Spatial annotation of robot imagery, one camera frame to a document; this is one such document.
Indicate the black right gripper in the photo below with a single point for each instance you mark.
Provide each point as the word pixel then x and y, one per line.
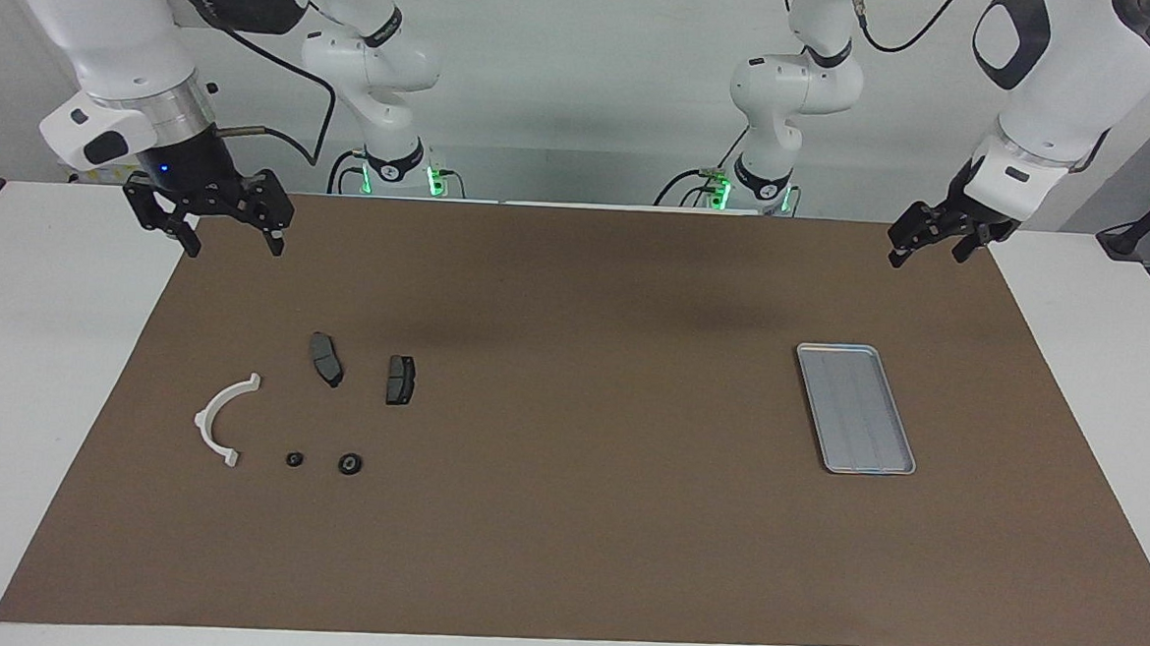
pixel 199 175

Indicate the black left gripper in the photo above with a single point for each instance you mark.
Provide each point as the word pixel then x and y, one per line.
pixel 960 215

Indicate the small black bearing gear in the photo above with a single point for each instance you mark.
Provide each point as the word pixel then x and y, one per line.
pixel 294 459

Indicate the large black bearing gear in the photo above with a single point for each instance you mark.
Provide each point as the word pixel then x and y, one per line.
pixel 350 464

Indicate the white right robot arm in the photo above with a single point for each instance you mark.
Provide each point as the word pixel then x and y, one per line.
pixel 108 23

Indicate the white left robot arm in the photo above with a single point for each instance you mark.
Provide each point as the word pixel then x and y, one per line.
pixel 1070 73

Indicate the silver metal tray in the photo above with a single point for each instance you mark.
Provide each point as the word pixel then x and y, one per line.
pixel 856 412

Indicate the white box with labels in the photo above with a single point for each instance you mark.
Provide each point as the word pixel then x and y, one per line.
pixel 100 177

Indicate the curved dark brake pad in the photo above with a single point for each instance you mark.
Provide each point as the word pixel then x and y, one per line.
pixel 325 357

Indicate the rectangular dark brake pad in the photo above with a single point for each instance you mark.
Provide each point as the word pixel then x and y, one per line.
pixel 401 381

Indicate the brown table mat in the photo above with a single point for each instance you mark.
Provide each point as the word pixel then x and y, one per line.
pixel 564 539

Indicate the white curved plastic bracket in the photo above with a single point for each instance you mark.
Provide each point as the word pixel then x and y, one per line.
pixel 201 422

